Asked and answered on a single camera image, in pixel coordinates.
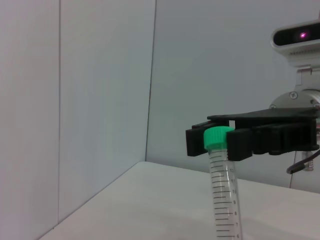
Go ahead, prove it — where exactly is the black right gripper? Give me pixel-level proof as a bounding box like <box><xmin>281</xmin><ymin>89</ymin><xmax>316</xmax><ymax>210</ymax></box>
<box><xmin>206</xmin><ymin>107</ymin><xmax>320</xmax><ymax>161</ymax></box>

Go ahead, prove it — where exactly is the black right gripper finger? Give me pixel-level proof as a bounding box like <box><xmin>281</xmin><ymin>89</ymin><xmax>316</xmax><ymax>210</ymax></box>
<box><xmin>185</xmin><ymin>121</ymin><xmax>216</xmax><ymax>157</ymax></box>

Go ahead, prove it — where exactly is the clear test tube green cap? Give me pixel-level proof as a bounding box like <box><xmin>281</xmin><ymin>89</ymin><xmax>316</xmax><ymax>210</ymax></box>
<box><xmin>203</xmin><ymin>126</ymin><xmax>243</xmax><ymax>240</ymax></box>

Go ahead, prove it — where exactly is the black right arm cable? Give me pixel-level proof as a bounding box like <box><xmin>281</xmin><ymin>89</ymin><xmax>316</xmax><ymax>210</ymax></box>
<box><xmin>286</xmin><ymin>149</ymin><xmax>320</xmax><ymax>189</ymax></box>

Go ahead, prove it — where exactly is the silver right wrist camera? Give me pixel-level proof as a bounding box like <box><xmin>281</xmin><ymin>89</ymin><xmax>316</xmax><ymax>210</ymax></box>
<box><xmin>271</xmin><ymin>21</ymin><xmax>320</xmax><ymax>91</ymax></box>

